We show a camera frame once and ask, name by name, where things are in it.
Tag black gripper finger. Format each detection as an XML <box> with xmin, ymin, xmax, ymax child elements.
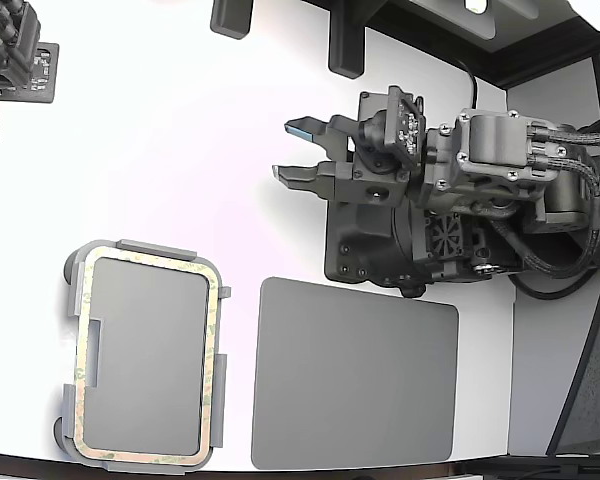
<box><xmin>272</xmin><ymin>160</ymin><xmax>354</xmax><ymax>201</ymax></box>

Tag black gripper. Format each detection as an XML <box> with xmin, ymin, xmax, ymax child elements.
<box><xmin>285</xmin><ymin>109</ymin><xmax>551</xmax><ymax>217</ymax></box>

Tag rectangular frame with yellowish tape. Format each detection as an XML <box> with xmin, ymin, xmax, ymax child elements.
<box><xmin>72</xmin><ymin>245</ymin><xmax>219</xmax><ymax>465</ymax></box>

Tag grey holder with black legs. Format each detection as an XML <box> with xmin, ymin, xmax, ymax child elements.
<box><xmin>61</xmin><ymin>238</ymin><xmax>232</xmax><ymax>476</ymax></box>

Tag flat dark grey pad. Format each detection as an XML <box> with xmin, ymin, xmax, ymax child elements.
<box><xmin>250</xmin><ymin>276</ymin><xmax>460</xmax><ymax>471</ymax></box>

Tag black overhead shelf structure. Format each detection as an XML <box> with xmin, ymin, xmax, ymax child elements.
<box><xmin>299</xmin><ymin>0</ymin><xmax>600</xmax><ymax>92</ymax></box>

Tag black diagonal strut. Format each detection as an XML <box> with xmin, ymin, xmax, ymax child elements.
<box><xmin>546</xmin><ymin>272</ymin><xmax>600</xmax><ymax>457</ymax></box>

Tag black wrist camera with tag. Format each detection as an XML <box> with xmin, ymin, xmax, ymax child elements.
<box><xmin>355</xmin><ymin>85</ymin><xmax>428</xmax><ymax>175</ymax></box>

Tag long black bracket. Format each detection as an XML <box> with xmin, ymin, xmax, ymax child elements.
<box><xmin>328</xmin><ymin>0</ymin><xmax>367</xmax><ymax>80</ymax></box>

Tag thin black cable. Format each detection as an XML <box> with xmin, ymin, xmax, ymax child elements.
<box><xmin>505</xmin><ymin>267</ymin><xmax>600</xmax><ymax>302</ymax></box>
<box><xmin>452</xmin><ymin>57</ymin><xmax>480</xmax><ymax>110</ymax></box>

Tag short black bracket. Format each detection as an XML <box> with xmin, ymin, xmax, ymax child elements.
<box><xmin>209</xmin><ymin>0</ymin><xmax>255</xmax><ymax>40</ymax></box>

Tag black braided cable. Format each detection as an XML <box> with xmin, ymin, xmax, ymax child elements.
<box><xmin>529</xmin><ymin>123</ymin><xmax>600</xmax><ymax>149</ymax></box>
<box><xmin>492</xmin><ymin>149</ymin><xmax>600</xmax><ymax>282</ymax></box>

